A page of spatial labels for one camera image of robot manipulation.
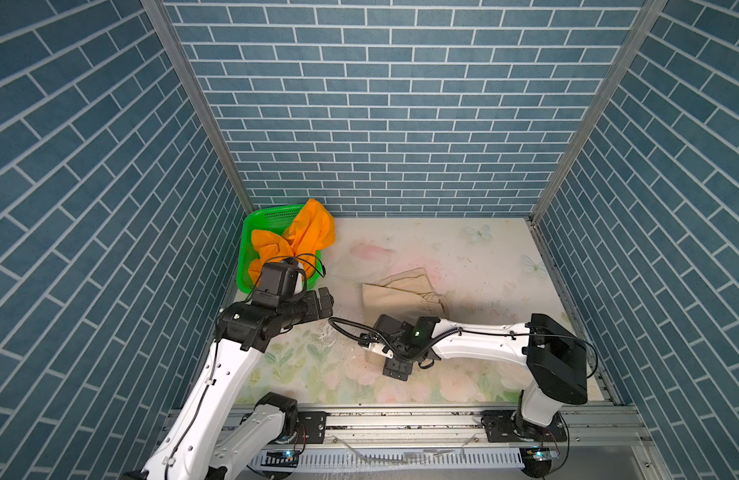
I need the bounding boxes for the beige shorts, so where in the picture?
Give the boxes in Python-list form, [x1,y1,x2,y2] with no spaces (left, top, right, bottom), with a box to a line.
[362,267,449,325]

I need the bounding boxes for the green plastic basket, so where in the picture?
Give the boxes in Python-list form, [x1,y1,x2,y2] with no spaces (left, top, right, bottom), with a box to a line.
[236,204,325,295]

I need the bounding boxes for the orange shorts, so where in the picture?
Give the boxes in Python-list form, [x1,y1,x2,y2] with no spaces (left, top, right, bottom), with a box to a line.
[248,198,338,286]

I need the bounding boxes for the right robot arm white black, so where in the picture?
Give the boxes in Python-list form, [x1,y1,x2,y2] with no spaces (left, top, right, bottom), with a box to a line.
[358,314,589,440]

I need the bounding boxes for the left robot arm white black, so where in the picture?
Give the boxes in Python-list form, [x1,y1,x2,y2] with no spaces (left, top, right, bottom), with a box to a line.
[123,287,334,479]

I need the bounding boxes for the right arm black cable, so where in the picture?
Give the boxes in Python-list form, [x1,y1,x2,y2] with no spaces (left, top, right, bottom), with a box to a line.
[328,316,443,370]

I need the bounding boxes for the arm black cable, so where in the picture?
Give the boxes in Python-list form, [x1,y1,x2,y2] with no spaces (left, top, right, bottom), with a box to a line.
[328,316,443,370]
[162,251,329,480]

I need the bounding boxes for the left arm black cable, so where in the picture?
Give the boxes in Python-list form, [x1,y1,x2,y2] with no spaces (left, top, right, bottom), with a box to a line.
[162,251,329,480]

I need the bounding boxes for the aluminium front rail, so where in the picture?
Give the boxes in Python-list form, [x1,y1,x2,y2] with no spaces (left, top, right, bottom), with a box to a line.
[220,405,667,479]

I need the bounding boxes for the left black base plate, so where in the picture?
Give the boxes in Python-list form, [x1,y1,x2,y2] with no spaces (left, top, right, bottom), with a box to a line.
[284,410,328,445]

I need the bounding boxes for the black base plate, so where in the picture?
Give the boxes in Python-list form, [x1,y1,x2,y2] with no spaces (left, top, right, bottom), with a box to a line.
[284,410,328,445]
[481,410,569,443]

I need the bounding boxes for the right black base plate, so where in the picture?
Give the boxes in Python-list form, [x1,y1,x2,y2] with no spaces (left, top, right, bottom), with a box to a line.
[481,410,569,443]

